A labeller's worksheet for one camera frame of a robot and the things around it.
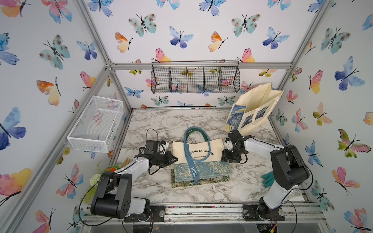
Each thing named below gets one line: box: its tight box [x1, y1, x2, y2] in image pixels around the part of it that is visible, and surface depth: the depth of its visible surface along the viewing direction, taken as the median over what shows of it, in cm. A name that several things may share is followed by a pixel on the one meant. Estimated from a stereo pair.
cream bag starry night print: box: [222, 82, 284, 137], surface depth 96 cm
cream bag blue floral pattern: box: [171, 126, 233, 184], surface depth 90 cm
